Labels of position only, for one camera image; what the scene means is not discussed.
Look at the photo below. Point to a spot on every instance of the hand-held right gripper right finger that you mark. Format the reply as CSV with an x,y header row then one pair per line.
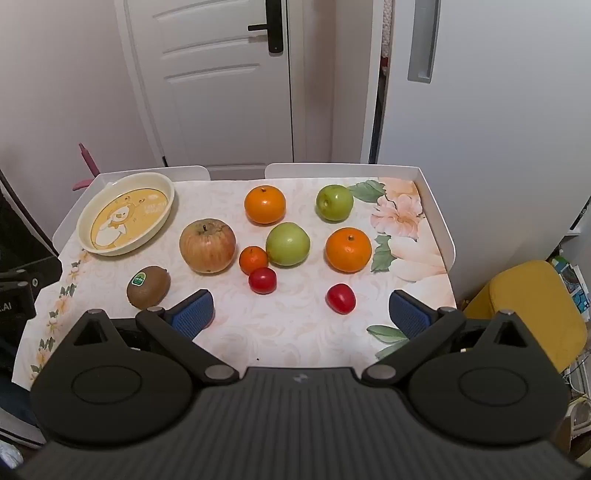
x,y
408,316

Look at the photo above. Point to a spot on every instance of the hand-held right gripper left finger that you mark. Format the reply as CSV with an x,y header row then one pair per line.
x,y
194,316

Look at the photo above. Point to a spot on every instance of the brown kiwi with sticker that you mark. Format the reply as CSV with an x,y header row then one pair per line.
x,y
152,288

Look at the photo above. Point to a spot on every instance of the large red apple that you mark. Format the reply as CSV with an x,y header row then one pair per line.
x,y
207,247

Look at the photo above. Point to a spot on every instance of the red cherry tomato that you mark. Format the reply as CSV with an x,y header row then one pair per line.
x,y
340,299
262,280

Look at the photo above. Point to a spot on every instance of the small orange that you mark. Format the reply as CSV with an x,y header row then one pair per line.
x,y
253,261

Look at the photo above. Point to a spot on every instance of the green apple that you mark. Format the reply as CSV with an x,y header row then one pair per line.
x,y
334,203
287,244

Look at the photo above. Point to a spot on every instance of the cream oval plate duck print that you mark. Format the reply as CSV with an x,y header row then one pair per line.
x,y
124,217

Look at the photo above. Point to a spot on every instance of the dark cloth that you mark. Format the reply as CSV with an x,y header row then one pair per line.
x,y
23,230

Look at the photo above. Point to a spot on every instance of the large orange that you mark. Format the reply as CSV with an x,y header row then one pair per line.
x,y
348,250
264,205

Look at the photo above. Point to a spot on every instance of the white rimmed table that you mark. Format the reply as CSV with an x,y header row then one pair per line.
x,y
434,207

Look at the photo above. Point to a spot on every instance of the yellow chair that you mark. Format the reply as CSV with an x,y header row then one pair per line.
x,y
526,304

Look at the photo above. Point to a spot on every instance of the colourful printed books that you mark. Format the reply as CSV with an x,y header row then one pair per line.
x,y
575,286

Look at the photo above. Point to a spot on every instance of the white refrigerator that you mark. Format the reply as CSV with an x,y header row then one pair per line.
x,y
498,138

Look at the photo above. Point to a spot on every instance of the white panel door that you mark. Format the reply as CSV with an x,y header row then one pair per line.
x,y
207,115

